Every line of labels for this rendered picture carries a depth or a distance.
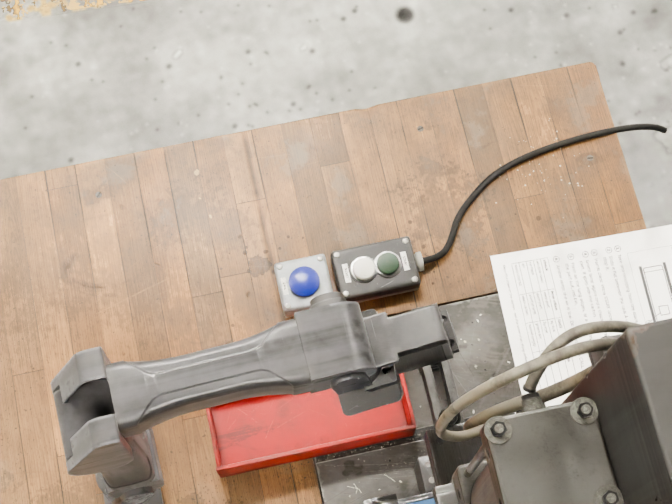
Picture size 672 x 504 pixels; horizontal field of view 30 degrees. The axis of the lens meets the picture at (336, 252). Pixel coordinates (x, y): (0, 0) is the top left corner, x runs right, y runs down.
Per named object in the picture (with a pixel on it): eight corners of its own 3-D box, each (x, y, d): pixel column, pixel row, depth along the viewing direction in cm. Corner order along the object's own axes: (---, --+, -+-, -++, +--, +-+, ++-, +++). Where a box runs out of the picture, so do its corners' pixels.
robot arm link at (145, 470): (155, 433, 150) (111, 373, 119) (167, 488, 148) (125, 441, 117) (104, 446, 150) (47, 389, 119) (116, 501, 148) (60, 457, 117)
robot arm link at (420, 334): (434, 293, 128) (422, 263, 117) (458, 372, 126) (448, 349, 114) (327, 325, 129) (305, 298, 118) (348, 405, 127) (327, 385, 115)
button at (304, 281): (286, 273, 164) (285, 269, 162) (316, 267, 164) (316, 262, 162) (292, 302, 163) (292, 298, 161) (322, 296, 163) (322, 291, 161)
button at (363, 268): (350, 264, 164) (350, 259, 162) (371, 259, 165) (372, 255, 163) (355, 285, 163) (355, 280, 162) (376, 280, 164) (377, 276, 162)
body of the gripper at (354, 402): (376, 308, 136) (369, 302, 128) (404, 399, 134) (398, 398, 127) (319, 326, 136) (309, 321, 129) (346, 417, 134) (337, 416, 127)
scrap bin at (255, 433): (202, 386, 161) (198, 376, 155) (392, 345, 163) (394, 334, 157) (220, 478, 157) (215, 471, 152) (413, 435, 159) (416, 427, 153)
